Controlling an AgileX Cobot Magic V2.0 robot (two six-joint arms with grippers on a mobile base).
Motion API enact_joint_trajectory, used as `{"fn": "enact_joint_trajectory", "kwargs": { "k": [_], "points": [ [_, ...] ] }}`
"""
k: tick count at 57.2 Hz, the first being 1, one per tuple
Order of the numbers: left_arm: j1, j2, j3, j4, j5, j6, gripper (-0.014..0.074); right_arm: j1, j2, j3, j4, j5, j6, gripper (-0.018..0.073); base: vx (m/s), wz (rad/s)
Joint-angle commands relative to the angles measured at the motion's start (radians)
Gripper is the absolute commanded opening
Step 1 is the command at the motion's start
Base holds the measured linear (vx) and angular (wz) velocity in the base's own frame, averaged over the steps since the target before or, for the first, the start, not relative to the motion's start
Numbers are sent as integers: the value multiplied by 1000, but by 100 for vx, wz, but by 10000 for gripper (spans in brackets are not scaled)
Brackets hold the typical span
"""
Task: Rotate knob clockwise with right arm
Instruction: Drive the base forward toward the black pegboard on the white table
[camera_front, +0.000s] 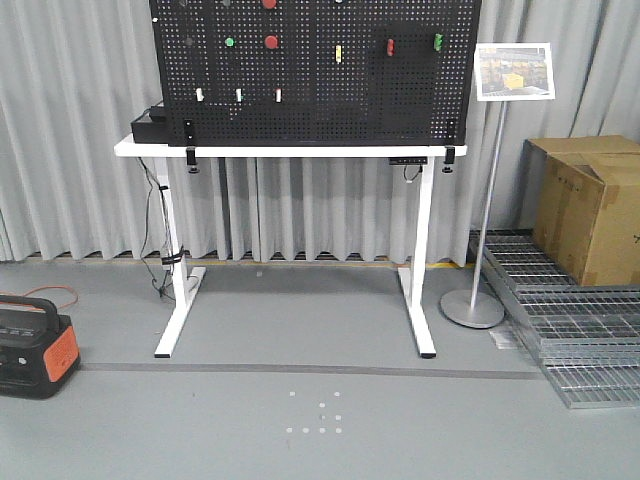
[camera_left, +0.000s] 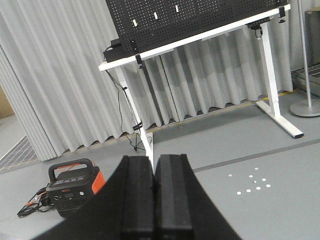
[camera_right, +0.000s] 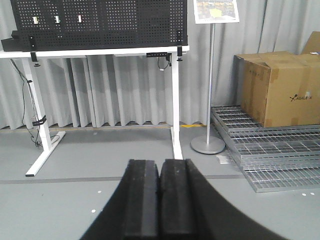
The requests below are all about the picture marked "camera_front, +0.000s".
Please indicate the desk height control panel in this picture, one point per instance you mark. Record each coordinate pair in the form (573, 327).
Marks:
(404, 161)

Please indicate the white standing desk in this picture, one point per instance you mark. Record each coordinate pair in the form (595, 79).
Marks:
(187, 281)

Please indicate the right black desk clamp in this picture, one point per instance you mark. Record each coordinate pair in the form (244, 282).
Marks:
(449, 158)

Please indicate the black desk clamp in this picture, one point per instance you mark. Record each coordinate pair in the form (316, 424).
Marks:
(449, 158)
(190, 144)

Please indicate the left black desk clamp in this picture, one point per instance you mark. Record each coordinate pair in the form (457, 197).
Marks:
(190, 144)

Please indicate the black perforated pegboard panel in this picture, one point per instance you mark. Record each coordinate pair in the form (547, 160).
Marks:
(368, 99)

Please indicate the black box on desk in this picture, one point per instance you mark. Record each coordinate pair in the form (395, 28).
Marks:
(150, 127)

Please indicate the lower red mushroom button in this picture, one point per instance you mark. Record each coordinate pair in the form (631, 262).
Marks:
(271, 42)

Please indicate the silver sign stand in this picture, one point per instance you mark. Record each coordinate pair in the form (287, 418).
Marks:
(504, 73)

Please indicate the large cardboard box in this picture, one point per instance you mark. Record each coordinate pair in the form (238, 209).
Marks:
(588, 210)

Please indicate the metal grating stack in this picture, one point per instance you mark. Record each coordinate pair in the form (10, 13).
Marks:
(584, 339)

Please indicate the grey curtain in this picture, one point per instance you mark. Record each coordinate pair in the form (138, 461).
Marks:
(75, 73)

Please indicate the black orange power station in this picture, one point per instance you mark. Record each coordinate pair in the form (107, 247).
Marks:
(39, 349)

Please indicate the green rocker switch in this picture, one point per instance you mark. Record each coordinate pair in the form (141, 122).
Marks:
(438, 42)

